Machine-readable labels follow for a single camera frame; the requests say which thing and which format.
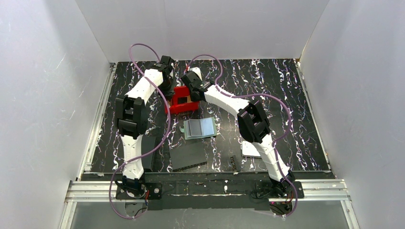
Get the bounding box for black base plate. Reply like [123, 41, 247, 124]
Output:
[250, 181, 305, 202]
[115, 181, 162, 200]

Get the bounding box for orange card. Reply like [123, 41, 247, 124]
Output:
[171, 96, 191, 107]

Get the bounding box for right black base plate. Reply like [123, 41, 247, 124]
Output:
[250, 181, 305, 202]

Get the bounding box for black flat plate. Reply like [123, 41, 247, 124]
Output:
[169, 142, 207, 172]

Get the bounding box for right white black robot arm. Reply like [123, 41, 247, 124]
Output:
[181, 68, 296, 197]

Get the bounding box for white flat box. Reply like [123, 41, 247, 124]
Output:
[241, 141, 261, 158]

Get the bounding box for red plastic bin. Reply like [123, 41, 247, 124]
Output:
[166, 86, 200, 114]

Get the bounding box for black rectangular block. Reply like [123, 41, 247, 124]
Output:
[141, 135, 156, 172]

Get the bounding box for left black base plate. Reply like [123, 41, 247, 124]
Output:
[115, 181, 162, 200]

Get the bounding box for small black comb strip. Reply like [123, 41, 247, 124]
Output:
[230, 156, 239, 174]

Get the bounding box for black credit card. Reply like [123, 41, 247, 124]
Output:
[189, 119, 202, 136]

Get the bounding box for mint green card holder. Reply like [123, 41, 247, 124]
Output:
[180, 117, 217, 140]

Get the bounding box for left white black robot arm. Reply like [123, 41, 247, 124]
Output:
[115, 56, 174, 196]

